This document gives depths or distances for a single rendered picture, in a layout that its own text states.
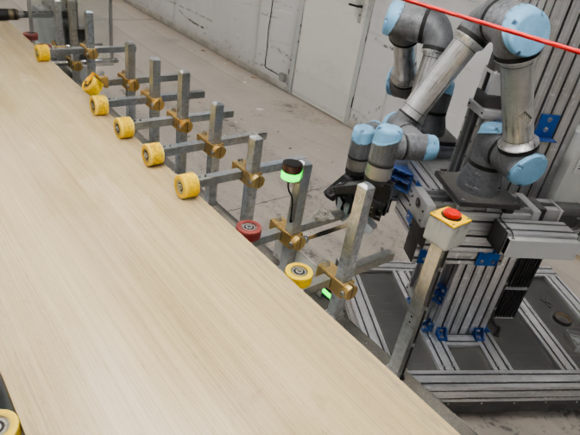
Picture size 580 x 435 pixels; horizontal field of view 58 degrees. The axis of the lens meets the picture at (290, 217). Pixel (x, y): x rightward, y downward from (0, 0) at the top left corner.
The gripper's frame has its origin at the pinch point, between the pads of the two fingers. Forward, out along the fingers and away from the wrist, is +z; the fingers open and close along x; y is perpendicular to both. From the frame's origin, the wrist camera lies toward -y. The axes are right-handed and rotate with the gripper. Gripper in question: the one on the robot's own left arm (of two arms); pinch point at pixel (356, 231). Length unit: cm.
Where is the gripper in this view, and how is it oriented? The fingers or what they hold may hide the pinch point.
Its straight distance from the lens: 163.2
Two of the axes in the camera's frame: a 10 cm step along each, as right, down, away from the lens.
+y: 8.4, 3.8, -3.9
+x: 5.2, -3.8, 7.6
